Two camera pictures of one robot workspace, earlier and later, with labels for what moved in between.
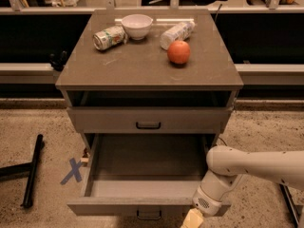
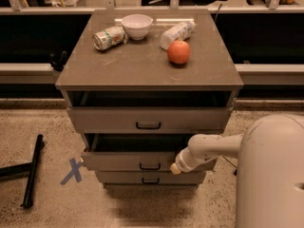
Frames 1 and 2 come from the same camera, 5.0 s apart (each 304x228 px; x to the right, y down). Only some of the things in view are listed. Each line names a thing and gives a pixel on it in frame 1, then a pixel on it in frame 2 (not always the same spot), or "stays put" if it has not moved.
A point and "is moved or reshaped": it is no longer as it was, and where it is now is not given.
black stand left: (24, 171) stays put
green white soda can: (109, 37) stays put
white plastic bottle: (178, 32) stays put
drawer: (143, 175) is moved or reshaped
